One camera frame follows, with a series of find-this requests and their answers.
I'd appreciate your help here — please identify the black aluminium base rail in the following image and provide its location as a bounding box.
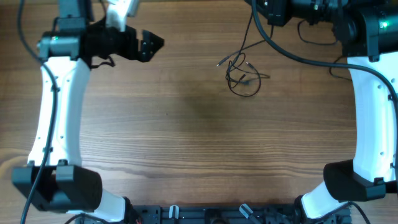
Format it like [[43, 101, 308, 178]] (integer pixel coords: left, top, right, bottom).
[[71, 203, 352, 224]]

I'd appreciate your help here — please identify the thick black USB cable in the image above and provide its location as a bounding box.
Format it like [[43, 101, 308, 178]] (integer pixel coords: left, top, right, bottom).
[[216, 12, 274, 98]]

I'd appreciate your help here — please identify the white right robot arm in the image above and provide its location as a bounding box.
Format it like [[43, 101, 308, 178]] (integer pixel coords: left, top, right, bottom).
[[249, 0, 397, 223]]

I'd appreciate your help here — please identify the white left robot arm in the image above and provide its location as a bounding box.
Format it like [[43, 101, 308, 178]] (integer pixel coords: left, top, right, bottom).
[[12, 0, 164, 223]]

